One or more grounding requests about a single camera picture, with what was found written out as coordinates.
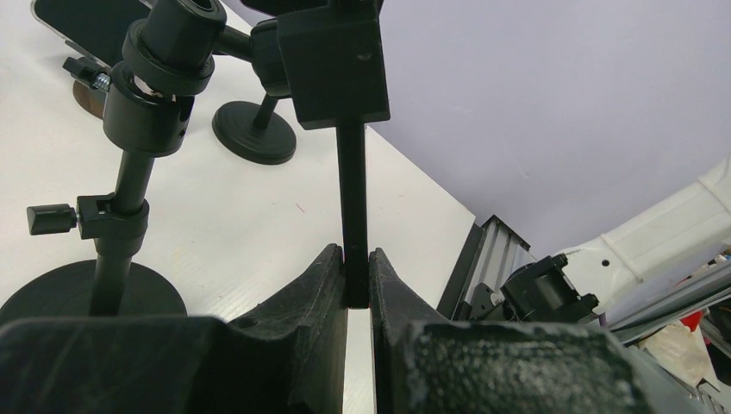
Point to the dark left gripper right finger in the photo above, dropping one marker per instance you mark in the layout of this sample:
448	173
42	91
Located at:
424	363

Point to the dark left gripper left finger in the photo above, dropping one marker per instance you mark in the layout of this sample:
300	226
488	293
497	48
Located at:
287	355

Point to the black pole phone stand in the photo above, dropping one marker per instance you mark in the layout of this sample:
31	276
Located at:
326	56
255	132

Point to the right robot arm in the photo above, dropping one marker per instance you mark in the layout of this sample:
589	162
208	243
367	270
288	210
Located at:
580	283

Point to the brown round base phone stand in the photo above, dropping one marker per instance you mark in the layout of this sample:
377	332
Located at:
91	101

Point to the clear-case phone on round stand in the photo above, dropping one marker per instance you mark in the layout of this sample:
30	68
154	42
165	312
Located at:
96	28

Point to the aluminium frame rail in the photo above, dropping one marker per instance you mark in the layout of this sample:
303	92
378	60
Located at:
490	254

